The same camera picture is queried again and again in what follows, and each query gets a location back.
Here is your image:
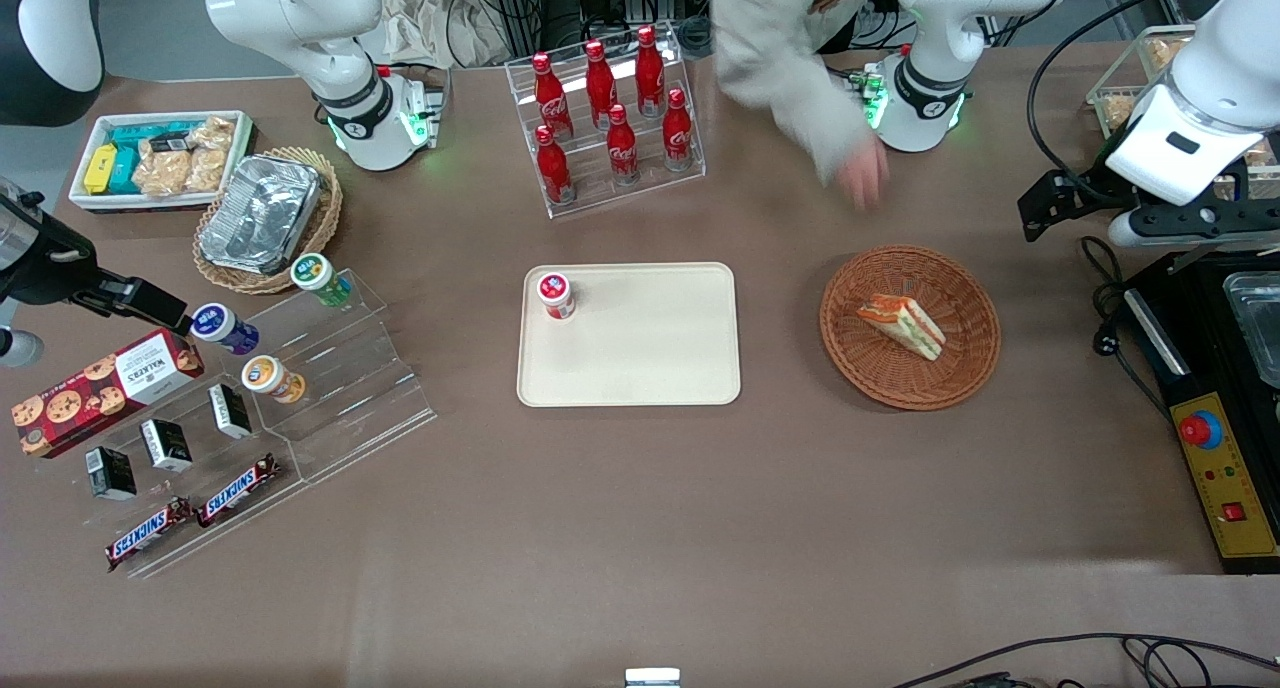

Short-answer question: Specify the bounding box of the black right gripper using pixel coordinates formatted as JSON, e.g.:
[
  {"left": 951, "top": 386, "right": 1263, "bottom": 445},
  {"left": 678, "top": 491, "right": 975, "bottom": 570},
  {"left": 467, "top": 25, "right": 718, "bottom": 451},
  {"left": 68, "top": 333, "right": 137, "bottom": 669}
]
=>
[{"left": 0, "top": 180, "right": 193, "bottom": 335}]

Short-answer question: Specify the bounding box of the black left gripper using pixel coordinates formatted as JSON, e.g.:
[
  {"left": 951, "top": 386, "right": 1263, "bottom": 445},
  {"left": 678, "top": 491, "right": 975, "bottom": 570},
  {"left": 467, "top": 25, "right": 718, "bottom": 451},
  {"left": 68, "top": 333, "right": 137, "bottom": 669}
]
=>
[{"left": 1018, "top": 168, "right": 1136, "bottom": 241}]

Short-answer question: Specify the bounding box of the triangular sandwich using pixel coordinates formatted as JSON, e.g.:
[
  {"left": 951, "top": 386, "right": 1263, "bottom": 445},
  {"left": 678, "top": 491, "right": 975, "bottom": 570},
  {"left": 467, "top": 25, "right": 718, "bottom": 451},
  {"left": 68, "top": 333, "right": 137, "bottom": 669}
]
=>
[{"left": 856, "top": 294, "right": 947, "bottom": 362}]

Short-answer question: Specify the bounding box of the beige sleeved forearm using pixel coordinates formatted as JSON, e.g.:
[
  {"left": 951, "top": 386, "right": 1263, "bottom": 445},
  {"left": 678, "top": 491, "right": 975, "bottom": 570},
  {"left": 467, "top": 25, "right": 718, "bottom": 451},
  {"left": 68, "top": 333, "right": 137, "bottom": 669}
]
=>
[{"left": 710, "top": 0, "right": 881, "bottom": 184}]

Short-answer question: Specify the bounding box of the round brown wicker basket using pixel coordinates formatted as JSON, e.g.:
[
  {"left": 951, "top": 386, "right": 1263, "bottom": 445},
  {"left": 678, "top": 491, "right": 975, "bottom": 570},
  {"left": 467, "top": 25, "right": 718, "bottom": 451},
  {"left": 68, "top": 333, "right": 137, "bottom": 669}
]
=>
[{"left": 819, "top": 245, "right": 1002, "bottom": 412}]

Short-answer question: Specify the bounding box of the oval tan wicker basket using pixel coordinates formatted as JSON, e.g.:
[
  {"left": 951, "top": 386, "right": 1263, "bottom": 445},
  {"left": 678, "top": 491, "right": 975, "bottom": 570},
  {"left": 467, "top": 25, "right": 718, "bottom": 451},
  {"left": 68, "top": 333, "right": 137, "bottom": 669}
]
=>
[{"left": 193, "top": 146, "right": 344, "bottom": 296}]

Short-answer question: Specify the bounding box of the beige plastic tray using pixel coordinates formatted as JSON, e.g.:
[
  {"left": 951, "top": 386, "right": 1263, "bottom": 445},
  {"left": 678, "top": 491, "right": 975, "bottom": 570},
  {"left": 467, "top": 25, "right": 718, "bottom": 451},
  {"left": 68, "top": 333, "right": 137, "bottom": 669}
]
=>
[{"left": 516, "top": 261, "right": 742, "bottom": 408}]

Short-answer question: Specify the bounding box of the person's bare hand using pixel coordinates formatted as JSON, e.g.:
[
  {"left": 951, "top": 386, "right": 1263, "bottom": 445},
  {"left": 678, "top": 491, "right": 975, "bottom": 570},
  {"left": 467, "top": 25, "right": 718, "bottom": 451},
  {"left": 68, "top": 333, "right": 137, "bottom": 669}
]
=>
[{"left": 835, "top": 138, "right": 891, "bottom": 212}]

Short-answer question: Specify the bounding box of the white rectangular bin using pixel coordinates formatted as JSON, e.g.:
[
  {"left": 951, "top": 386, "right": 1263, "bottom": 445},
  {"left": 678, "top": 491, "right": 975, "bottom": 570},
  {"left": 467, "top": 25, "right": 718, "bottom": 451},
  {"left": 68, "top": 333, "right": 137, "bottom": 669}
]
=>
[{"left": 68, "top": 110, "right": 256, "bottom": 214}]

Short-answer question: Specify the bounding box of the yellow small box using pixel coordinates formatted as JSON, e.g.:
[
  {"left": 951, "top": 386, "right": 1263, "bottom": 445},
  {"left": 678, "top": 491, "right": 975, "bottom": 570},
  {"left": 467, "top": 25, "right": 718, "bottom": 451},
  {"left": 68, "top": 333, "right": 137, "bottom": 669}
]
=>
[{"left": 83, "top": 144, "right": 119, "bottom": 196}]

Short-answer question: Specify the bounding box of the teal small box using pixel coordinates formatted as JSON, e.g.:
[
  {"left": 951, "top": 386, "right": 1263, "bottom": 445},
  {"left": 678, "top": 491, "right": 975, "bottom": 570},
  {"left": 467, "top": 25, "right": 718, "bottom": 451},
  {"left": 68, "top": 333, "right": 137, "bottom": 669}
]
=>
[
  {"left": 110, "top": 120, "right": 206, "bottom": 151},
  {"left": 108, "top": 144, "right": 143, "bottom": 195}
]

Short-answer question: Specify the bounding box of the red Walkers cookie box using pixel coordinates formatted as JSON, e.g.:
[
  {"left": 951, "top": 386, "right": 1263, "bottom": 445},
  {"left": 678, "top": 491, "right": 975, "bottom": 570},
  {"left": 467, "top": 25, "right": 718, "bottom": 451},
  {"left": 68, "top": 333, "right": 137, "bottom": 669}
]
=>
[{"left": 12, "top": 328, "right": 204, "bottom": 459}]

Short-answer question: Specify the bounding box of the purple-lid snack cup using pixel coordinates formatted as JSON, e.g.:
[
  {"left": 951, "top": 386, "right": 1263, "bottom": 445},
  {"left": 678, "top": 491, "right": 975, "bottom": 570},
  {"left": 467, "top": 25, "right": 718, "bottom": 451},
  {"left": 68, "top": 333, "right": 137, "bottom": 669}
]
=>
[{"left": 190, "top": 303, "right": 259, "bottom": 356}]

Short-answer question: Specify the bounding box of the black countertop appliance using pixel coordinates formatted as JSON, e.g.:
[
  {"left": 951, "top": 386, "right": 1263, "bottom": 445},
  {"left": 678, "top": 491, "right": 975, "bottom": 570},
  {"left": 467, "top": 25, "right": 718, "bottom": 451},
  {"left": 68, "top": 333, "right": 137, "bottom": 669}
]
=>
[{"left": 1125, "top": 248, "right": 1280, "bottom": 576}]

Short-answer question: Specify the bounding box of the small black carton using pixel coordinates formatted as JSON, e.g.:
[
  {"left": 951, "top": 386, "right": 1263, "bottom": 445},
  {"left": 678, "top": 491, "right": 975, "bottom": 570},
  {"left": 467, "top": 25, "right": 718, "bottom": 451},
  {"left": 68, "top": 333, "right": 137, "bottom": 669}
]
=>
[
  {"left": 140, "top": 418, "right": 193, "bottom": 473},
  {"left": 85, "top": 446, "right": 138, "bottom": 501},
  {"left": 208, "top": 383, "right": 253, "bottom": 439}
]

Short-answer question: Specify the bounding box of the aluminium foil container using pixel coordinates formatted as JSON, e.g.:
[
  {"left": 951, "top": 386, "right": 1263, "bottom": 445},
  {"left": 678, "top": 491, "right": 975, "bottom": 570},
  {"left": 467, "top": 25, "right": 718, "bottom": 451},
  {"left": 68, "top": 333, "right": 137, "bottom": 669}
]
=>
[{"left": 199, "top": 154, "right": 323, "bottom": 276}]

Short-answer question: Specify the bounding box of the steel pan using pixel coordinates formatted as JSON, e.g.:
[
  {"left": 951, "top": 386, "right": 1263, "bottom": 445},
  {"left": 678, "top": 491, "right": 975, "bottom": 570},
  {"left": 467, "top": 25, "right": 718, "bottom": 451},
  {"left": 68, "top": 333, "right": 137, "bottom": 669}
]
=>
[{"left": 1222, "top": 271, "right": 1280, "bottom": 389}]

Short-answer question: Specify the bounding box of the orange-lid snack cup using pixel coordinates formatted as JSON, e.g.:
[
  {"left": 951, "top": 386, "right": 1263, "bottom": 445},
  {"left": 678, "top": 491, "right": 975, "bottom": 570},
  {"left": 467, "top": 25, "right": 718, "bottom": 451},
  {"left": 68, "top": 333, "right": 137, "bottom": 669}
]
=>
[{"left": 241, "top": 355, "right": 306, "bottom": 404}]

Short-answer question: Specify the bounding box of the green-lid snack cup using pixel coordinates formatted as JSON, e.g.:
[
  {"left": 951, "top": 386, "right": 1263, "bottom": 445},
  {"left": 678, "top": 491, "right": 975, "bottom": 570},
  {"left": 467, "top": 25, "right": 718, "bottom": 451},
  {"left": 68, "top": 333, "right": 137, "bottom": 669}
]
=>
[{"left": 290, "top": 253, "right": 353, "bottom": 307}]

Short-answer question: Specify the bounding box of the red emergency stop button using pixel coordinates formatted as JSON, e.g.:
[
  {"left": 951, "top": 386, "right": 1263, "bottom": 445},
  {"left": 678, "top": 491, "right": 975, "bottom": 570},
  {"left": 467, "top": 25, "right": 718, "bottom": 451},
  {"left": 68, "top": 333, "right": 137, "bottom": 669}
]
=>
[{"left": 1178, "top": 409, "right": 1224, "bottom": 451}]

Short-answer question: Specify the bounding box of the Snickers chocolate bar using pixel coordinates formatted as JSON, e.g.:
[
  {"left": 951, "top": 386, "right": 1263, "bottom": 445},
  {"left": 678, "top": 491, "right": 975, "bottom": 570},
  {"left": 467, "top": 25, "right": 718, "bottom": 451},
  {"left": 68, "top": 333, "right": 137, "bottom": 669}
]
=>
[
  {"left": 105, "top": 498, "right": 193, "bottom": 572},
  {"left": 196, "top": 454, "right": 281, "bottom": 528}
]

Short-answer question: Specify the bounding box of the clear acrylic stepped display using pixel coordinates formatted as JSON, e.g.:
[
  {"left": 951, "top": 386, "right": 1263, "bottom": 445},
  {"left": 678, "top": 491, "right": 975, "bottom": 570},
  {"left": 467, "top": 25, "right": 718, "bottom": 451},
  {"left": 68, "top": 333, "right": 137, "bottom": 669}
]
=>
[{"left": 85, "top": 268, "right": 438, "bottom": 579}]

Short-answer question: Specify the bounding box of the yellow control panel box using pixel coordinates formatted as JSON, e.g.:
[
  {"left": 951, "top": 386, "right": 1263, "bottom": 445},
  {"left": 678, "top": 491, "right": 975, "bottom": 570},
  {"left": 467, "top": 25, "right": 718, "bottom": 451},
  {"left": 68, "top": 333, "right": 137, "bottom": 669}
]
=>
[{"left": 1170, "top": 393, "right": 1280, "bottom": 561}]

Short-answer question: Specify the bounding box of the red cola bottle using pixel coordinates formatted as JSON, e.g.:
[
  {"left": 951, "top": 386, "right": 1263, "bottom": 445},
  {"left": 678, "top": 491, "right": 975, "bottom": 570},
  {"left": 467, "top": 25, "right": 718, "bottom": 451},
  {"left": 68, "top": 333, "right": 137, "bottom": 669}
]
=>
[
  {"left": 607, "top": 104, "right": 641, "bottom": 186},
  {"left": 662, "top": 88, "right": 694, "bottom": 172},
  {"left": 636, "top": 25, "right": 666, "bottom": 119},
  {"left": 585, "top": 40, "right": 619, "bottom": 129},
  {"left": 532, "top": 52, "right": 573, "bottom": 139},
  {"left": 535, "top": 125, "right": 576, "bottom": 206}
]

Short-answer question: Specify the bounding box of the crumpled beige paper bag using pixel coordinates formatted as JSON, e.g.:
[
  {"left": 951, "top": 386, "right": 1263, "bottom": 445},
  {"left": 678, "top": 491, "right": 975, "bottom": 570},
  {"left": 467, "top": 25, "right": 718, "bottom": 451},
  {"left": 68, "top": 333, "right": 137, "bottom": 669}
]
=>
[{"left": 380, "top": 0, "right": 511, "bottom": 69}]

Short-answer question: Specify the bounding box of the clear acrylic bottle rack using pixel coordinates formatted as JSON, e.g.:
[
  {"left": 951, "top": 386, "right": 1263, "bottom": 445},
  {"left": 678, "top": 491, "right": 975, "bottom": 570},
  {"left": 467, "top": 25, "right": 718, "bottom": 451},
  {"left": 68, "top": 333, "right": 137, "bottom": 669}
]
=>
[{"left": 505, "top": 23, "right": 706, "bottom": 219}]

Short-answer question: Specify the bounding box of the red-lid white yogurt cup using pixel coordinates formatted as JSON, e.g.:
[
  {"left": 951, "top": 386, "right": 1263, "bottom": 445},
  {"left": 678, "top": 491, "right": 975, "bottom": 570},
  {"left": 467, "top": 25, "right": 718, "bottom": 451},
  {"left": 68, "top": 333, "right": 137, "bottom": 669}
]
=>
[{"left": 537, "top": 271, "right": 577, "bottom": 321}]

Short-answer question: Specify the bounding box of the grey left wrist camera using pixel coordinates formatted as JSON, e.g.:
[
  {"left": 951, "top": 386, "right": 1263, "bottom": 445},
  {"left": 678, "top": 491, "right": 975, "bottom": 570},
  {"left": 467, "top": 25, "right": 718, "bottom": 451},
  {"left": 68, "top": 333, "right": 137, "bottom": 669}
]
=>
[{"left": 1107, "top": 201, "right": 1280, "bottom": 250}]

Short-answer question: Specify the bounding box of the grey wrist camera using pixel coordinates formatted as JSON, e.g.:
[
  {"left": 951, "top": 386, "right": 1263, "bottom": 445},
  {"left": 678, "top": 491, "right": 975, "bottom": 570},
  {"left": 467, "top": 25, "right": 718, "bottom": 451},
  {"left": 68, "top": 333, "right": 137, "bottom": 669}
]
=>
[
  {"left": 0, "top": 326, "right": 46, "bottom": 369},
  {"left": 1107, "top": 201, "right": 1280, "bottom": 250}
]

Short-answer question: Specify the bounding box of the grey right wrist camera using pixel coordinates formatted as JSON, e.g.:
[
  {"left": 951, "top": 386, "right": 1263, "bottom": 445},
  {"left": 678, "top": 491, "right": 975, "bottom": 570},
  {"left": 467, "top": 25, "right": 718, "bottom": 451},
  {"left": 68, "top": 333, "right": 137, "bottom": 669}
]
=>
[{"left": 0, "top": 326, "right": 46, "bottom": 369}]

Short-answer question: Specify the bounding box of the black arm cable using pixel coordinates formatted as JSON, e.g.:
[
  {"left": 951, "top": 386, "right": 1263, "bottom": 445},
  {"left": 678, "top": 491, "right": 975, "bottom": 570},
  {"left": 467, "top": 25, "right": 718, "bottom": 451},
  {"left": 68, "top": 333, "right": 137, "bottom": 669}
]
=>
[{"left": 1028, "top": 0, "right": 1171, "bottom": 209}]

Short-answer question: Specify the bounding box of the white wire shelf rack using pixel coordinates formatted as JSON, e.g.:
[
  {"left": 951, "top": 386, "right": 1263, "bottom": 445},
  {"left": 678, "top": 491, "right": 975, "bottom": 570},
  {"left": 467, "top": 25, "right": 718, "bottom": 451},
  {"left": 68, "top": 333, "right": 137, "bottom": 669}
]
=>
[{"left": 1087, "top": 25, "right": 1280, "bottom": 204}]

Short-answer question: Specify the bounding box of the black power cable with plug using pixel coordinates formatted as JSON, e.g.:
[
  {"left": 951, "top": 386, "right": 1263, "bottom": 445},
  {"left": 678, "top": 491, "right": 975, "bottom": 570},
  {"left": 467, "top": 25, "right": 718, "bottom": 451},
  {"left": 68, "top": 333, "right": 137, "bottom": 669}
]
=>
[{"left": 1080, "top": 236, "right": 1171, "bottom": 419}]

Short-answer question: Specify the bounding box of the thin black cable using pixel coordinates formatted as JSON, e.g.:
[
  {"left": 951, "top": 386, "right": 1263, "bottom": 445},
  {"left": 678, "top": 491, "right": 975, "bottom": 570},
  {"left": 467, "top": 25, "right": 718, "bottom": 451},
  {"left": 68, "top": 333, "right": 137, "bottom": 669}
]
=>
[{"left": 890, "top": 633, "right": 1280, "bottom": 688}]

